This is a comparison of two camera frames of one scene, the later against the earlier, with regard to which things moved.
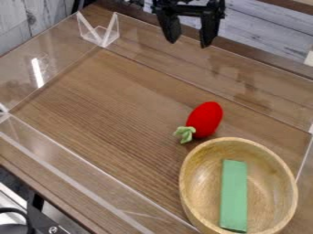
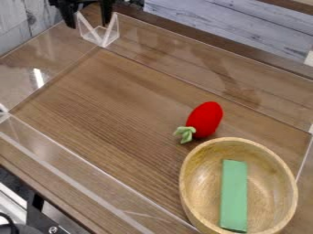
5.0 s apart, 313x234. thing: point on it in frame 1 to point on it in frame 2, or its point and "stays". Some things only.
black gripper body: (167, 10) to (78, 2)
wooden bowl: (272, 186) stays
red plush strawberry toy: (203, 121) stays
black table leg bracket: (39, 223) stays
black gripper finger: (170, 23) to (68, 9)
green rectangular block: (234, 195) stays
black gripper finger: (210, 17) to (106, 10)
